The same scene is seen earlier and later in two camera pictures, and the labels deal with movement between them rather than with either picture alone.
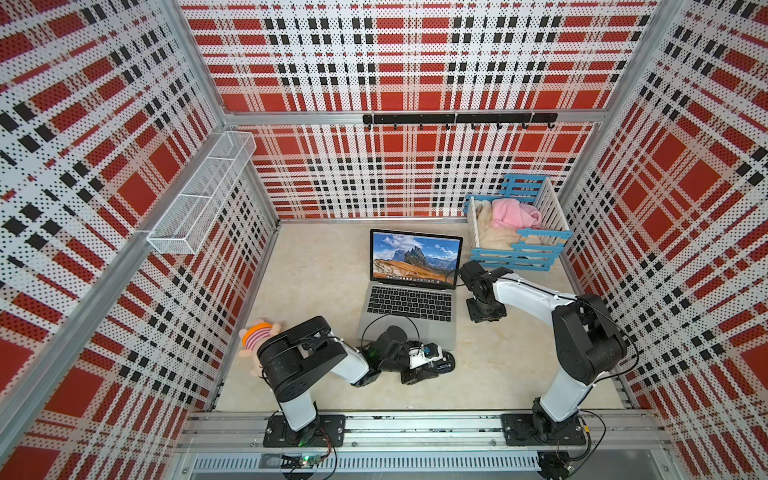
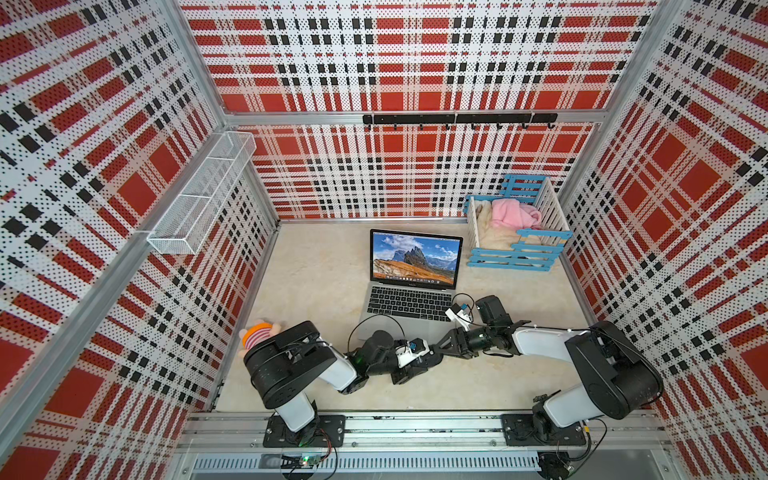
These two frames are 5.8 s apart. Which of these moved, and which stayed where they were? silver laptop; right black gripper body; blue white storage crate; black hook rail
Moved: right black gripper body
Stayed: blue white storage crate; black hook rail; silver laptop
